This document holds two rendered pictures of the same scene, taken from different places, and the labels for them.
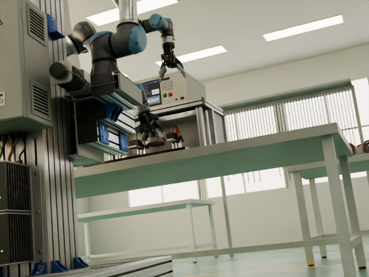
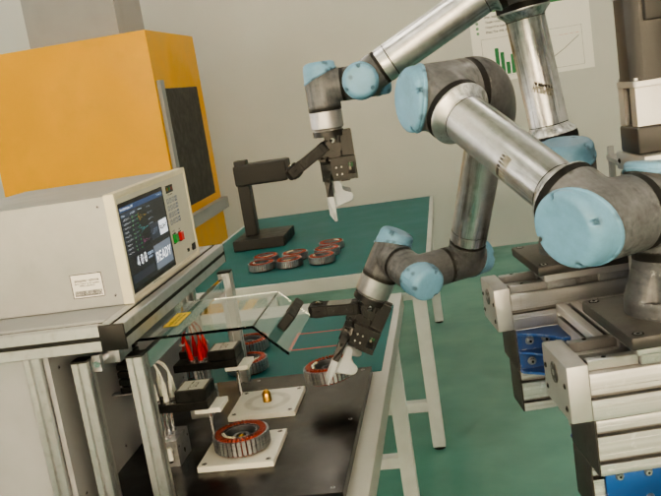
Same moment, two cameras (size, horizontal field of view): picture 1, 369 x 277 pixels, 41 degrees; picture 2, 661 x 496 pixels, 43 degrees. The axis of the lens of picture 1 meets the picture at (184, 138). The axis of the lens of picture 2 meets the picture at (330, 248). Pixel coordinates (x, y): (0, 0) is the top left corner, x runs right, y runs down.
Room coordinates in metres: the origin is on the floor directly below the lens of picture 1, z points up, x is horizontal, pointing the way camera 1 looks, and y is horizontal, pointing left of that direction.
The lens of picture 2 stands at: (3.04, 1.93, 1.44)
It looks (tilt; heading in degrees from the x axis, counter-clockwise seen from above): 10 degrees down; 257
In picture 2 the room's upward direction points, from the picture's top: 9 degrees counter-clockwise
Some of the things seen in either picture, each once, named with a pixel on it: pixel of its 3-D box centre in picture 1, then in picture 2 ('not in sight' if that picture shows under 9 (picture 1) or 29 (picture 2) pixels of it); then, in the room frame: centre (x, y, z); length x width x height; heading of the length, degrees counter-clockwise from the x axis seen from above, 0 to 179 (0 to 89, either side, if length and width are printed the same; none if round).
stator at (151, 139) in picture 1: (155, 141); (329, 369); (2.70, 0.16, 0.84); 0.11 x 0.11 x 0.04
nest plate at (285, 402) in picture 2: not in sight; (268, 403); (2.84, 0.11, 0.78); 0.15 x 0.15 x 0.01; 69
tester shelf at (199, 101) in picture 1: (166, 117); (84, 298); (3.18, 0.10, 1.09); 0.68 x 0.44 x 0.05; 69
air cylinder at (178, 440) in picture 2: not in sight; (172, 446); (3.06, 0.28, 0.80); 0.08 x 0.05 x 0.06; 69
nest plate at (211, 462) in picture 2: not in sight; (244, 450); (2.93, 0.33, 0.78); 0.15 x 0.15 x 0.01; 69
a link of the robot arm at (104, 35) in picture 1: (104, 48); (567, 170); (2.16, 0.32, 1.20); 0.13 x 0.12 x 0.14; 70
